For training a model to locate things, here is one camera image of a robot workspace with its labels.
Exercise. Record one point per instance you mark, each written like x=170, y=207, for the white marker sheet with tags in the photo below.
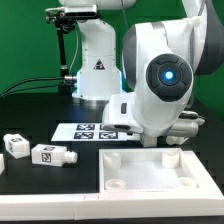
x=89, y=132

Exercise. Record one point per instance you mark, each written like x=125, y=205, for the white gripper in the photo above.
x=118, y=115

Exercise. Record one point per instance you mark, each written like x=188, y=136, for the white square table top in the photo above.
x=155, y=169

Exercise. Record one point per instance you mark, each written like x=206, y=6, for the white L-shaped obstacle fence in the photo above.
x=115, y=203

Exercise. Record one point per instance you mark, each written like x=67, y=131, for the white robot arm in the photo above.
x=159, y=61

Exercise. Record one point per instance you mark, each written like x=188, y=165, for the white block at left edge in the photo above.
x=2, y=166

